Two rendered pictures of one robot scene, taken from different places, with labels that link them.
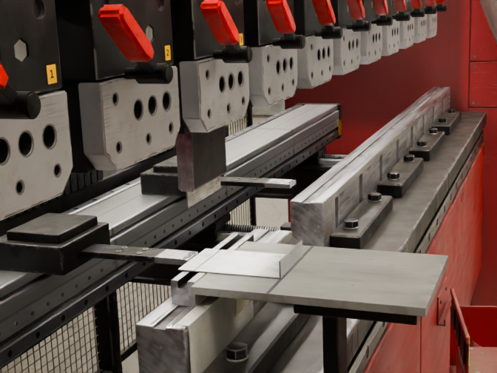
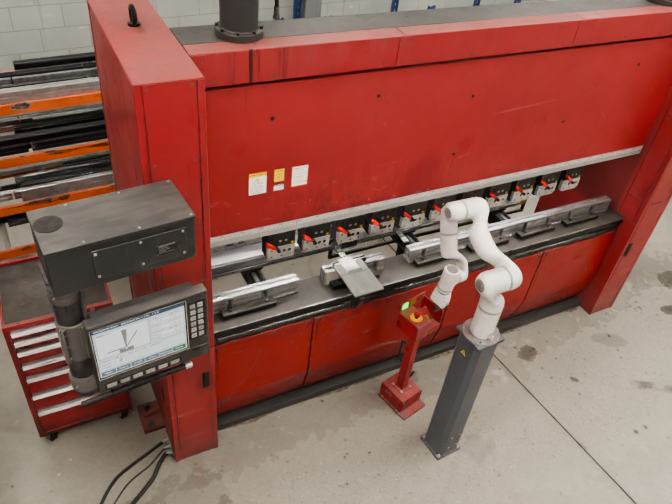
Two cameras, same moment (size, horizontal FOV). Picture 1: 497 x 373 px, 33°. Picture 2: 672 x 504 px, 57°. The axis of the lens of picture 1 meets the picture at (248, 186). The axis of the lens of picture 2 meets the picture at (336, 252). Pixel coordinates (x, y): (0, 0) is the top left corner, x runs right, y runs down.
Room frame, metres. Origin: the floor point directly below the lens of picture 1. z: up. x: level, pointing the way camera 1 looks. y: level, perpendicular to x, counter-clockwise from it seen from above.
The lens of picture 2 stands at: (-1.16, -1.53, 3.25)
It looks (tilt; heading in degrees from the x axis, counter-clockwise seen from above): 40 degrees down; 38
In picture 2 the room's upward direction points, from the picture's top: 8 degrees clockwise
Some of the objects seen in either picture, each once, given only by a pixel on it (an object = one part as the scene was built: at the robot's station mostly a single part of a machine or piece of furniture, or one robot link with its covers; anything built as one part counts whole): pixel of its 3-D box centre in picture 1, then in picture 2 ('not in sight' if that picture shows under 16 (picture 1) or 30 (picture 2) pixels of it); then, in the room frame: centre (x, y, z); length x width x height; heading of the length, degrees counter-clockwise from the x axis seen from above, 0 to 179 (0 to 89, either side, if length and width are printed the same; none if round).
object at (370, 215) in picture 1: (363, 220); (435, 257); (1.53, -0.22, 0.89); 0.30 x 0.05 x 0.03; 159
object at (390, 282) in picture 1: (324, 274); (358, 277); (0.94, -0.09, 1.00); 0.26 x 0.18 x 0.01; 69
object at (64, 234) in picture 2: not in sight; (125, 302); (-0.34, 0.07, 1.53); 0.51 x 0.25 x 0.85; 165
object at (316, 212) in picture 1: (397, 142); (514, 226); (2.17, -0.40, 0.92); 1.67 x 0.06 x 0.10; 159
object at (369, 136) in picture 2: not in sight; (469, 127); (1.60, -0.18, 1.74); 3.00 x 0.08 x 0.80; 159
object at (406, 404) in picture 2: not in sight; (403, 394); (1.18, -0.42, 0.06); 0.25 x 0.20 x 0.12; 82
